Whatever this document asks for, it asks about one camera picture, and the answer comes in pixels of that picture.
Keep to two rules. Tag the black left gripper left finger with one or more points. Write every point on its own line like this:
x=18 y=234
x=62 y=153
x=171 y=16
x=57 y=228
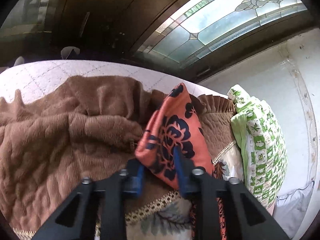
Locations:
x=92 y=200

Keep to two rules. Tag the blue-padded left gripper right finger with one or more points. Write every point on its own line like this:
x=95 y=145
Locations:
x=245 y=217

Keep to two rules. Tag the orange floral garment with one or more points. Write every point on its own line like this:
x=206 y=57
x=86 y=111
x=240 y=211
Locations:
x=174 y=126

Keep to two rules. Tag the grey pillow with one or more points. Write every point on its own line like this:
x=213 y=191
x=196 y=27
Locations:
x=290 y=209

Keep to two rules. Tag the leaf-pattern beige blanket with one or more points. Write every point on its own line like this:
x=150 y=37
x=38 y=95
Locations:
x=180 y=204

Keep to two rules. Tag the green checkered pillow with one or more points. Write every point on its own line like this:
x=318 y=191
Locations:
x=261 y=141

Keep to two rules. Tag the brown quilted bedspread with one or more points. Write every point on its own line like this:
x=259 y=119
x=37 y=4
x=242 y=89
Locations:
x=87 y=127

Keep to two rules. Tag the stained glass window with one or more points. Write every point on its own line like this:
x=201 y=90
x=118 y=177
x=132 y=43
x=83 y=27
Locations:
x=202 y=26

